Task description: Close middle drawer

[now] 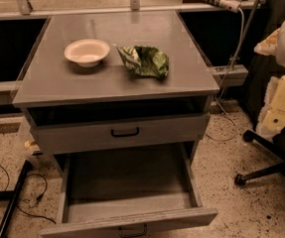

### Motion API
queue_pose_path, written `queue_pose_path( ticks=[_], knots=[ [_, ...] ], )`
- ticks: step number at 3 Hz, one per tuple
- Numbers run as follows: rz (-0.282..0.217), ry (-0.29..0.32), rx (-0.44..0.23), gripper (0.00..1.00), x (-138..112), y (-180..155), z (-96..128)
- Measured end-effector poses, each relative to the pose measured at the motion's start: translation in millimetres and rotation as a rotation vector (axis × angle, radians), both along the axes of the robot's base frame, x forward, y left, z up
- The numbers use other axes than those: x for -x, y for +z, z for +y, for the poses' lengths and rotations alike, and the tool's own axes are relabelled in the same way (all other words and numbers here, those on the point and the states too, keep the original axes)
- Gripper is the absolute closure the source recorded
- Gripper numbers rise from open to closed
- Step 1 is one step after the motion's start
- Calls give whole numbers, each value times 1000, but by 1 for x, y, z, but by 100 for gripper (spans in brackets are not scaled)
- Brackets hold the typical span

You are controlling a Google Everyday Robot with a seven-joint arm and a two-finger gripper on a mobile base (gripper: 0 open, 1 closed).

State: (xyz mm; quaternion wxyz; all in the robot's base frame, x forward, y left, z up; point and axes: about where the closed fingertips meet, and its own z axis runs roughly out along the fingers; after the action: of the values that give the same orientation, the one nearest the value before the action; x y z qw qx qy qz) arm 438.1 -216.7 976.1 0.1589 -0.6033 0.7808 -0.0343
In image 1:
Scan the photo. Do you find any grey drawer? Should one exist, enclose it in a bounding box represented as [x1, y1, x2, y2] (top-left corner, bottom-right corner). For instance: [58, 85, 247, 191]
[31, 113, 210, 155]
[41, 144, 217, 238]

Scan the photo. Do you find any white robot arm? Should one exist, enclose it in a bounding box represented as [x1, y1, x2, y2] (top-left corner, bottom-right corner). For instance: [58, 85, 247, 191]
[254, 21, 285, 139]

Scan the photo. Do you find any grey top drawer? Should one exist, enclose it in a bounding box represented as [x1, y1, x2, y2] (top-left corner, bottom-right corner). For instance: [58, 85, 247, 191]
[31, 113, 210, 155]

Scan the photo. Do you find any grey drawer cabinet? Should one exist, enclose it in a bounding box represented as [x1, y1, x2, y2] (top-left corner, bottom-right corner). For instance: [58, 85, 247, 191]
[12, 10, 220, 171]

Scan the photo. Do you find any black office chair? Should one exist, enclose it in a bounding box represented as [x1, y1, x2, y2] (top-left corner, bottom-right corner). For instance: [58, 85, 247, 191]
[233, 109, 285, 234]

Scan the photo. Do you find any green crumpled chip bag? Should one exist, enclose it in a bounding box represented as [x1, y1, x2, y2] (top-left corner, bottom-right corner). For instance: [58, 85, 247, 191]
[116, 46, 169, 79]

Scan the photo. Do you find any white paper bowl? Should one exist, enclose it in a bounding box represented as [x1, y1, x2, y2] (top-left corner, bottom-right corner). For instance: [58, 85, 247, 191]
[64, 39, 110, 67]

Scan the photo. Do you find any black metal floor stand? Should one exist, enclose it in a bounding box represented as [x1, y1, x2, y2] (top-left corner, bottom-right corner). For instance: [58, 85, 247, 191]
[0, 161, 33, 238]

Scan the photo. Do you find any white cable by cabinet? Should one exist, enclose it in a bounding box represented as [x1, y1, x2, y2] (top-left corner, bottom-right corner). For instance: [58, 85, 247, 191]
[205, 7, 246, 143]

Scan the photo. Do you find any black floor cable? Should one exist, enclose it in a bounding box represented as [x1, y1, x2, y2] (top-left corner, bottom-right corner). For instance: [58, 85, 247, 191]
[0, 154, 57, 226]

